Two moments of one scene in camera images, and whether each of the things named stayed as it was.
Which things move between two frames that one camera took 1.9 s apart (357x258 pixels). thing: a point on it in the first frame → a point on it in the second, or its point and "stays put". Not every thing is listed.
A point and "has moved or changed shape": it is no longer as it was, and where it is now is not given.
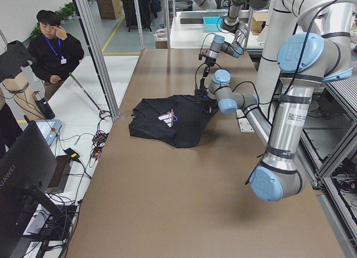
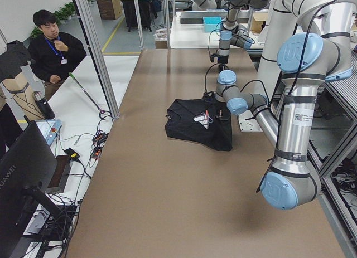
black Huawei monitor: (28, 175) stays put
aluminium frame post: (84, 11) stays put
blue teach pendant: (49, 129) stays put
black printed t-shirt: (181, 120) has moved or changed shape
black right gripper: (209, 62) → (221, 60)
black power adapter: (73, 155) stays put
